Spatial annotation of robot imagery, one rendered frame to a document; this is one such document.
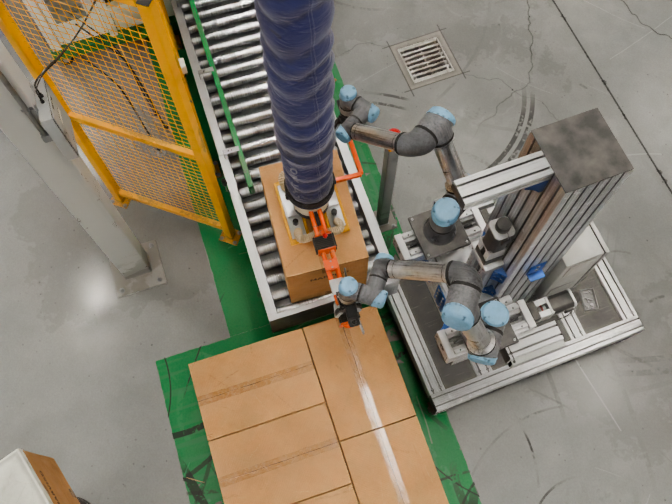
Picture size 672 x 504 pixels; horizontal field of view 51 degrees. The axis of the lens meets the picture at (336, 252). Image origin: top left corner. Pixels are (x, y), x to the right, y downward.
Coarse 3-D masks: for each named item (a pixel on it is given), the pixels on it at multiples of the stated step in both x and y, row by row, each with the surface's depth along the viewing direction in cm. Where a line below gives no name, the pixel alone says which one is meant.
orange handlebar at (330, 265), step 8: (352, 144) 339; (352, 152) 338; (360, 168) 334; (344, 176) 333; (352, 176) 333; (360, 176) 334; (312, 216) 325; (320, 216) 326; (312, 224) 325; (328, 264) 316; (336, 264) 316; (328, 272) 316; (336, 272) 316; (336, 304) 311
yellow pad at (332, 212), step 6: (336, 192) 343; (330, 210) 339; (336, 210) 336; (342, 210) 340; (324, 216) 339; (330, 216) 338; (336, 216) 338; (342, 216) 338; (330, 222) 337; (348, 228) 336
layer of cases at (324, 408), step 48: (288, 336) 361; (336, 336) 361; (384, 336) 361; (240, 384) 352; (288, 384) 352; (336, 384) 352; (384, 384) 352; (240, 432) 343; (288, 432) 343; (336, 432) 344; (384, 432) 343; (240, 480) 335; (288, 480) 335; (336, 480) 335; (384, 480) 335; (432, 480) 335
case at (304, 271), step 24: (264, 168) 351; (336, 168) 350; (264, 192) 354; (288, 240) 336; (336, 240) 336; (360, 240) 336; (288, 264) 332; (312, 264) 332; (360, 264) 339; (288, 288) 345; (312, 288) 353
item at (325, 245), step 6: (318, 234) 320; (330, 234) 321; (318, 240) 320; (324, 240) 320; (330, 240) 320; (318, 246) 319; (324, 246) 319; (330, 246) 319; (336, 246) 320; (318, 252) 318
